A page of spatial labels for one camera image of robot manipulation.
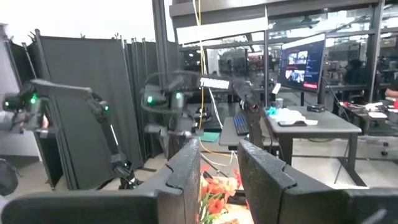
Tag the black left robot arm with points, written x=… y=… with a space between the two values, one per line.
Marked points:
x=192 y=82

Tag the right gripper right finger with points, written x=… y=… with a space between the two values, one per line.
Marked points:
x=295 y=202

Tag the white paper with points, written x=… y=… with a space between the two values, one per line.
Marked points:
x=289 y=114

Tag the black folding room divider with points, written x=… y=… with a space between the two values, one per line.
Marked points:
x=77 y=68

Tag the person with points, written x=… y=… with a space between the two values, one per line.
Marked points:
x=354 y=73

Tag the black computer keyboard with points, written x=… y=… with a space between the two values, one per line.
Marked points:
x=241 y=124

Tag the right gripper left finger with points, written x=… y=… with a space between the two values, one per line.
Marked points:
x=93 y=208

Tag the large red flower bunch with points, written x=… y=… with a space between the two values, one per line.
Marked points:
x=216 y=205

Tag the blue cloth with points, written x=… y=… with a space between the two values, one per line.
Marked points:
x=271 y=111

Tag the lit computer monitor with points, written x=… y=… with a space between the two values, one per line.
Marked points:
x=301 y=63

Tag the grey keyboard tray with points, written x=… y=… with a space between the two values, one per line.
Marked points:
x=227 y=137

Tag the grey desk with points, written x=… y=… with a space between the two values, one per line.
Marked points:
x=326 y=124

